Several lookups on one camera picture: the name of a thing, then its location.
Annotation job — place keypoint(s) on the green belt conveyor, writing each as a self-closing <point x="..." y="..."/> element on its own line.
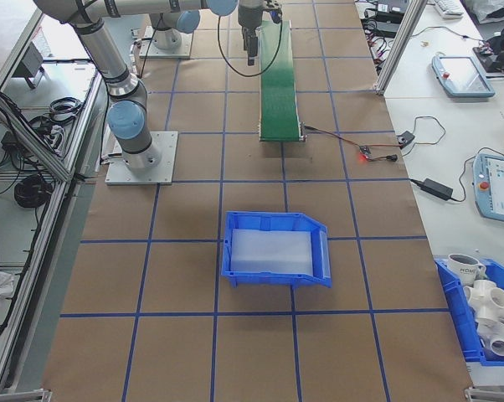
<point x="279" y="96"/>

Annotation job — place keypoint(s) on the large black power adapter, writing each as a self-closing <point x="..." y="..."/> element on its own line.
<point x="386" y="27"/>

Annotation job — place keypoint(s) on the white keyboard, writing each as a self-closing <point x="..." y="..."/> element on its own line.
<point x="448" y="9"/>

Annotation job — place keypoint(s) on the clear plastic bag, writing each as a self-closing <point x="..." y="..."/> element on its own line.
<point x="497" y="8"/>

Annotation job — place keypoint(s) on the aluminium frame rail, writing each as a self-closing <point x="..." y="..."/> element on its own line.
<point x="495" y="395"/>
<point x="17" y="395"/>

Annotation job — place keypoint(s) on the grey box on stand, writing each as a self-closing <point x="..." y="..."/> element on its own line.
<point x="30" y="63"/>

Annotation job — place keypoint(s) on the blue grey teach pendant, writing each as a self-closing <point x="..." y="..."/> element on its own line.
<point x="499" y="188"/>
<point x="463" y="77"/>

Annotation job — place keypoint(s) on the white PVC pipe fitting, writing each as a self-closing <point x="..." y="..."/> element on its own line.
<point x="486" y="299"/>
<point x="501" y="345"/>

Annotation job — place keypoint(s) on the V-shaped metal bar frame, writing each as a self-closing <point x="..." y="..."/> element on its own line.
<point x="34" y="146"/>

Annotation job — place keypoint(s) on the small black box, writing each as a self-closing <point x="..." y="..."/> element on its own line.
<point x="405" y="138"/>

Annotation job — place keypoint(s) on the aluminium profile post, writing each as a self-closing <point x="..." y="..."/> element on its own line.
<point x="398" y="46"/>

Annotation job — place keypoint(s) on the blue plastic bin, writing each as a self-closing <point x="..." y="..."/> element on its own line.
<point x="277" y="279"/>

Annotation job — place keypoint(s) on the black laptop with labels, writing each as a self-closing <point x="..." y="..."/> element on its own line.
<point x="392" y="6"/>

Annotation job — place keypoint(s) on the slim black power adapter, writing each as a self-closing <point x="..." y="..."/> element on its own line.
<point x="438" y="188"/>

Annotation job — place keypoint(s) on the power strip with plugs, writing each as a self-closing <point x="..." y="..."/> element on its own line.
<point x="377" y="44"/>

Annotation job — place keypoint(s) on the blue storage bin with parts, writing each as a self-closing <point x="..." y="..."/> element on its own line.
<point x="457" y="318"/>

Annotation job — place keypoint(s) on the black power brick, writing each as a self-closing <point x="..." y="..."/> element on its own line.
<point x="9" y="141"/>

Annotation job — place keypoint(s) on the small conveyor control board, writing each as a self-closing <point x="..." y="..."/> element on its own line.
<point x="365" y="151"/>

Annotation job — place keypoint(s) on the white mug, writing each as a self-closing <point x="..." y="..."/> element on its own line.
<point x="461" y="268"/>

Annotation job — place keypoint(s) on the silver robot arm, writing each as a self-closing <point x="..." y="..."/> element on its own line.
<point x="106" y="63"/>
<point x="166" y="35"/>

